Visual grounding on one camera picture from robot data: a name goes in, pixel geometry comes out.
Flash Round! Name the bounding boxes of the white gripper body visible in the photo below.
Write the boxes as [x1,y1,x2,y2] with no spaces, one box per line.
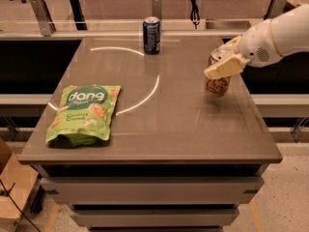
[239,19,283,68]

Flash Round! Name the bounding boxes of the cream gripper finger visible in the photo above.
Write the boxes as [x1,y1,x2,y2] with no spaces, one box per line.
[223,36,241,53]
[204,54,250,79]

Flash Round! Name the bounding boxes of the orange soda can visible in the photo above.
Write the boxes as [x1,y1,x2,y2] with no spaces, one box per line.
[204,47,236,99]

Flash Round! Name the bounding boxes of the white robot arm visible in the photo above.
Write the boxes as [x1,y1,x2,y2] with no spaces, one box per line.
[204,4,309,79]

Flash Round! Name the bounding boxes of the blue soda can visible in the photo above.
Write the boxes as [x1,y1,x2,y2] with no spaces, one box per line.
[143,16,160,54]

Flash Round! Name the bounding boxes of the green rice chip bag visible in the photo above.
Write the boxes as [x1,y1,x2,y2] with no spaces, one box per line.
[46,85,121,147]

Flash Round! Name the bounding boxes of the upper grey drawer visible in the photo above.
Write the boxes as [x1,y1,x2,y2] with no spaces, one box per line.
[42,177,264,205]

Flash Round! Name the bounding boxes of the grey drawer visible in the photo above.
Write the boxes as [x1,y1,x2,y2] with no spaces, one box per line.
[71,209,239,228]
[42,177,264,205]

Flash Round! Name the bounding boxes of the lower grey drawer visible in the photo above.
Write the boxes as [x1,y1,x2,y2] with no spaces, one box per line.
[71,209,239,228]

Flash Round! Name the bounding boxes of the cardboard box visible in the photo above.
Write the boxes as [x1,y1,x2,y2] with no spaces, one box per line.
[0,139,38,232]

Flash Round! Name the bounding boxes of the right metal railing post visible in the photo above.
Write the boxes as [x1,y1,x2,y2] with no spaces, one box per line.
[265,0,287,19]

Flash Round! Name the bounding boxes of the metal railing post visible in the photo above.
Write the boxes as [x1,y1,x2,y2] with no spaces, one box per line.
[29,0,56,37]
[152,0,162,19]
[265,0,287,19]

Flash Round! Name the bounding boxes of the hanging black cable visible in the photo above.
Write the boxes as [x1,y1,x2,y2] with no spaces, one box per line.
[188,0,201,30]

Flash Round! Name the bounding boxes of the middle metal railing post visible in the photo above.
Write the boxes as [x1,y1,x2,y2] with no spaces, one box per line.
[152,0,162,19]

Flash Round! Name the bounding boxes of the left metal railing post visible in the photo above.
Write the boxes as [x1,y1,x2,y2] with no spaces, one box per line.
[29,0,56,37]

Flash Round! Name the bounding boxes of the black cable on floor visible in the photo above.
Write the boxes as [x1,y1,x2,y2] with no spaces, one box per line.
[0,179,42,232]

